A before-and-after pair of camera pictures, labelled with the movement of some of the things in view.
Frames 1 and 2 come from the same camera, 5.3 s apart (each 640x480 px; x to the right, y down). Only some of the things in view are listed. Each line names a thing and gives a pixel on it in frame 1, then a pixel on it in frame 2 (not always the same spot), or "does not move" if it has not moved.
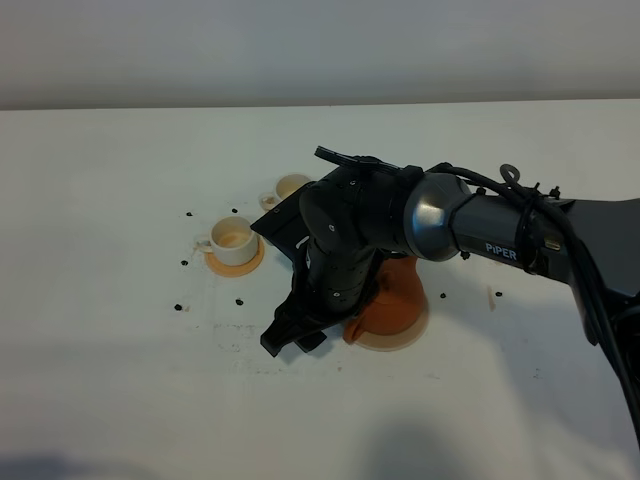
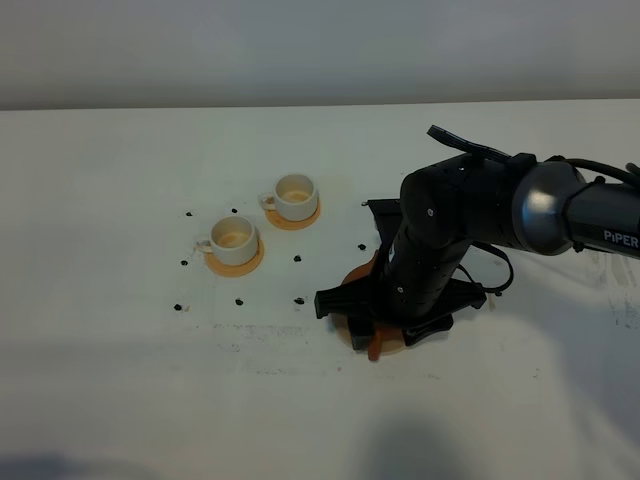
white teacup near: x=233 y=241 does not move
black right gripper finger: x=297 y=321 to x=354 y=298
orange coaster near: x=234 y=270 does not move
